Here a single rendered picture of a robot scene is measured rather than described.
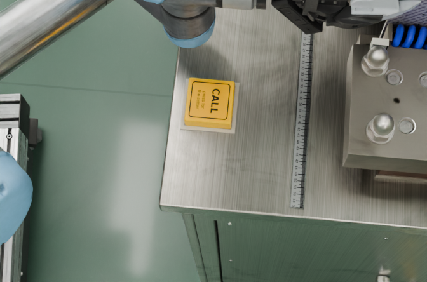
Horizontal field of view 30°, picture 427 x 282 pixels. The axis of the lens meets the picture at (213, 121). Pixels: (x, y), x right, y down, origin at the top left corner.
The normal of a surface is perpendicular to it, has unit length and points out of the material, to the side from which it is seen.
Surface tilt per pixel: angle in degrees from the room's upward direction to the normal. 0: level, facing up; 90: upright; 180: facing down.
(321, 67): 0
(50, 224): 0
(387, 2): 90
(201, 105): 0
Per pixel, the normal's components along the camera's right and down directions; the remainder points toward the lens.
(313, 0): -0.10, 0.94
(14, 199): 0.80, 0.54
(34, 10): 0.29, -0.37
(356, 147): -0.03, -0.34
